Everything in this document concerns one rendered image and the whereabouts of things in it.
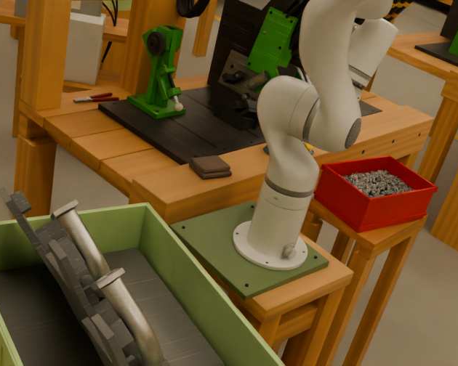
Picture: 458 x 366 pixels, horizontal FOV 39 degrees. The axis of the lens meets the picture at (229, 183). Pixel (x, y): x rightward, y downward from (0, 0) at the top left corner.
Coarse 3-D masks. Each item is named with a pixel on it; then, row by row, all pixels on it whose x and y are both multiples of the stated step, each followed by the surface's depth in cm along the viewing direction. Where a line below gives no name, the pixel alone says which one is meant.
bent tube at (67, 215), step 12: (72, 204) 96; (60, 216) 97; (72, 216) 97; (72, 228) 97; (84, 228) 98; (72, 240) 97; (84, 240) 97; (84, 252) 97; (96, 252) 98; (96, 264) 98; (84, 276) 119; (96, 276) 99
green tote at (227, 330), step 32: (0, 224) 127; (32, 224) 131; (96, 224) 140; (128, 224) 145; (160, 224) 140; (0, 256) 130; (32, 256) 135; (160, 256) 141; (192, 256) 132; (192, 288) 131; (0, 320) 104; (192, 320) 132; (224, 320) 122; (0, 352) 103; (224, 352) 123; (256, 352) 115
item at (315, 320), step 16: (240, 304) 184; (304, 304) 161; (320, 304) 161; (336, 304) 164; (256, 320) 143; (272, 320) 144; (288, 320) 154; (304, 320) 160; (320, 320) 162; (272, 336) 149; (288, 336) 158; (304, 336) 167; (320, 336) 167; (288, 352) 172; (304, 352) 168
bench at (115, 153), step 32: (64, 96) 207; (32, 128) 200; (64, 128) 187; (96, 128) 192; (32, 160) 201; (96, 160) 176; (128, 160) 178; (160, 160) 182; (32, 192) 207; (128, 192) 170; (352, 256) 297
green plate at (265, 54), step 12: (276, 12) 205; (264, 24) 208; (276, 24) 205; (288, 24) 203; (264, 36) 208; (276, 36) 205; (288, 36) 203; (252, 48) 211; (264, 48) 208; (276, 48) 205; (288, 48) 208; (252, 60) 211; (264, 60) 208; (276, 60) 205; (288, 60) 211
